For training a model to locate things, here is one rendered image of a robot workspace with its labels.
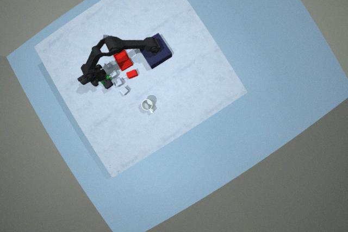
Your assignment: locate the white mug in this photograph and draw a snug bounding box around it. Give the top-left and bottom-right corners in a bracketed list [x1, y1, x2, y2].
[141, 99, 154, 113]

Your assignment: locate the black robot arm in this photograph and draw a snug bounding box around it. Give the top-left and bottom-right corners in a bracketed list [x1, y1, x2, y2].
[77, 36, 161, 86]

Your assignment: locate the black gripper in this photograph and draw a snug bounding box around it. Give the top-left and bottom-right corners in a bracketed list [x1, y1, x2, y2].
[95, 64, 113, 89]

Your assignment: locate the red tray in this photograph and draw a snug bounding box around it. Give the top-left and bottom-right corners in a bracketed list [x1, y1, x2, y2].
[114, 49, 133, 71]

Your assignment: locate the red block with white cylindrical pin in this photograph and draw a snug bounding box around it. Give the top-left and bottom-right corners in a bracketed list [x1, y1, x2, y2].
[123, 70, 138, 79]

